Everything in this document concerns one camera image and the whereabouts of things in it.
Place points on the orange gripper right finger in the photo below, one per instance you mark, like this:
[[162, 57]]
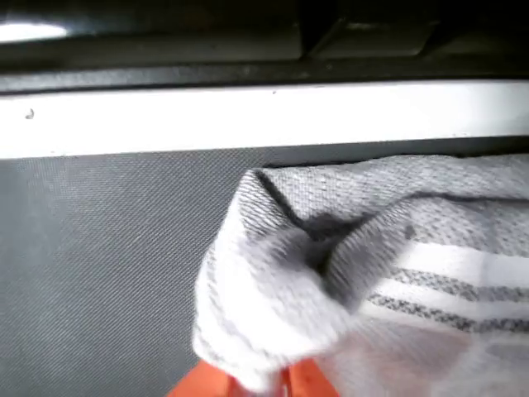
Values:
[[310, 380]]

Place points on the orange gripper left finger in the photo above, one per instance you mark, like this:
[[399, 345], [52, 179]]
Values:
[[206, 382]]

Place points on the white striped towel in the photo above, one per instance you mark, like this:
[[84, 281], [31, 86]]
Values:
[[372, 248]]

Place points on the black desk mat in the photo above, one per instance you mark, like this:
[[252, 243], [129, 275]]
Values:
[[103, 248]]

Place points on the black keyboard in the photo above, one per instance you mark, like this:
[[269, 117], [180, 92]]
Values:
[[206, 45]]

